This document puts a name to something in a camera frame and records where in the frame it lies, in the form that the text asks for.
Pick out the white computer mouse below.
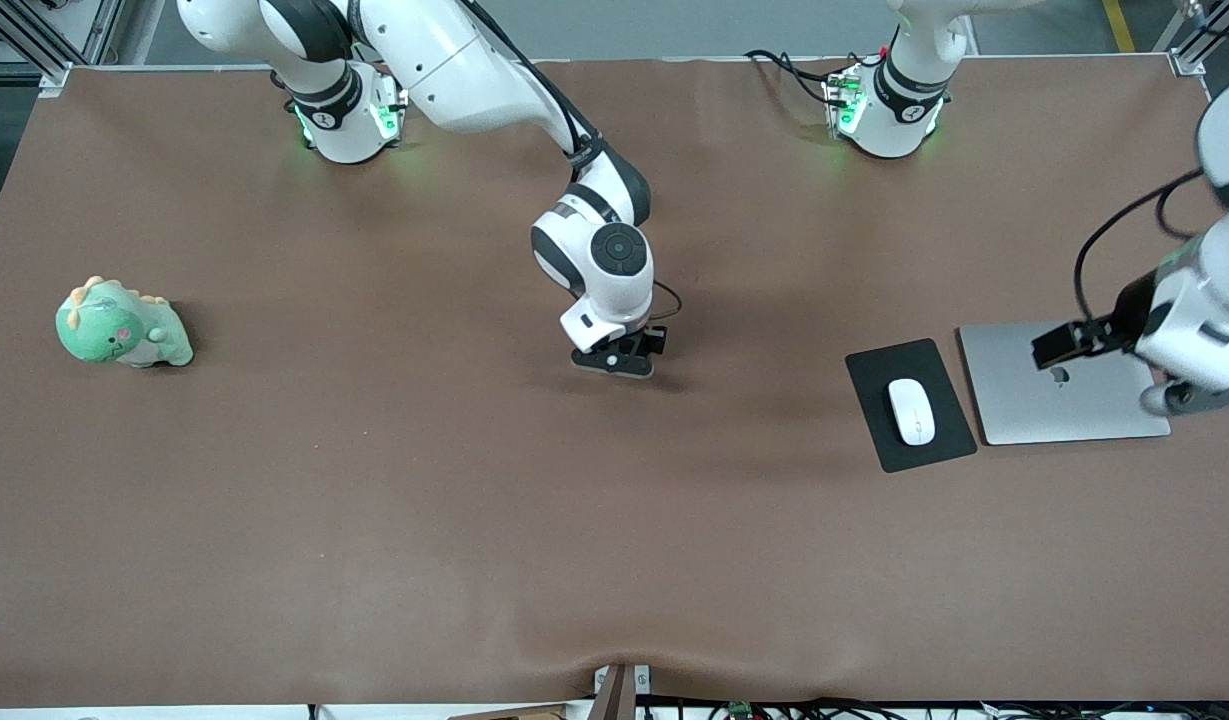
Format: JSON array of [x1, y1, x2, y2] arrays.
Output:
[[887, 377, 937, 448]]

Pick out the black mouse pad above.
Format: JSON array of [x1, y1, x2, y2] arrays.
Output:
[[844, 338, 979, 475]]

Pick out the silver closed laptop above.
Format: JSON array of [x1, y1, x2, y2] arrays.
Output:
[[957, 320, 1173, 447]]

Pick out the brown table cover cloth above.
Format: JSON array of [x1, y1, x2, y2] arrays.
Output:
[[0, 55, 1229, 707]]

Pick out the green dinosaur plush toy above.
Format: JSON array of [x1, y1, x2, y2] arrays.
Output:
[[55, 275, 195, 370]]

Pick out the aluminium frame profile with bracket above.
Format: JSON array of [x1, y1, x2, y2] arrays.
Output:
[[1162, 0, 1229, 78], [0, 0, 127, 98]]

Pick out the black left arm base cables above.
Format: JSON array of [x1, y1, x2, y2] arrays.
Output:
[[744, 48, 857, 109]]

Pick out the brown camera mount post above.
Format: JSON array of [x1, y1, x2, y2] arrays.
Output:
[[593, 662, 652, 720]]

